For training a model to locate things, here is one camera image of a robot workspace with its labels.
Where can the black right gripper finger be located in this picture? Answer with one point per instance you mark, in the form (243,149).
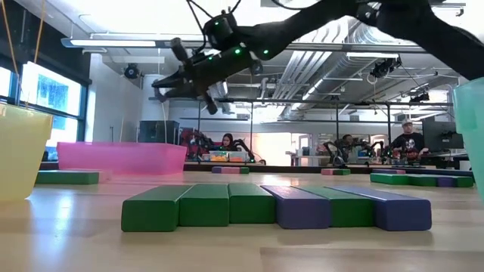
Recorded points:
(177,81)
(181,93)

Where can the teal plastic bin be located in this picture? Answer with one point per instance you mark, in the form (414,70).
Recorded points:
(472,132)

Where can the black background robot arm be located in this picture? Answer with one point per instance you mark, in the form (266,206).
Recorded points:
(332,149)
(244,145)

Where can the white cylindrical column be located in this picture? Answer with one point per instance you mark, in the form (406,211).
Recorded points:
(155,113)

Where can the black round ceiling speaker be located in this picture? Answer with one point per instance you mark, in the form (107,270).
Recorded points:
(131,71)
(257,68)

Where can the black equipment box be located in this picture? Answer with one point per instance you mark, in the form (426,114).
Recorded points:
(159,132)

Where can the red and black machine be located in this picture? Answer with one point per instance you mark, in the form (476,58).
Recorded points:
(193,141)

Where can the person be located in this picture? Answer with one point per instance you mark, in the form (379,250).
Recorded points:
(348,140)
(410,143)
(228,143)

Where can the clear container yellow contents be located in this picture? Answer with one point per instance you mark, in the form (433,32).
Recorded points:
(219,156)

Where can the long ceiling light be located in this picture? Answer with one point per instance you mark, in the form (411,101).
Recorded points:
(113,43)

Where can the silver ventilation ducts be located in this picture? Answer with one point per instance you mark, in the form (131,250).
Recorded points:
(302,75)

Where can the clear container orange contents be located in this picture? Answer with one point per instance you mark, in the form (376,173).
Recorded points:
(238,156)

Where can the pink plastic bin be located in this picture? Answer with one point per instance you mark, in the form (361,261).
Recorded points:
(121,158)

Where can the short ceiling light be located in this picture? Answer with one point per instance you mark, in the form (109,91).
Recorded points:
(372,55)

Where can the yellow plastic bin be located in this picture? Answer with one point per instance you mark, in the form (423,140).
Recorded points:
(19,151)

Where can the black computer monitor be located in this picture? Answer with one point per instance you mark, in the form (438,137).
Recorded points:
(442,136)

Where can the black metal scaffold frame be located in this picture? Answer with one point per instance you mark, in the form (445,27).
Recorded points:
(302,101)

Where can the black ceiling camera rig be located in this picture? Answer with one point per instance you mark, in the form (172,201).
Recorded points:
(419,97)
(383,68)

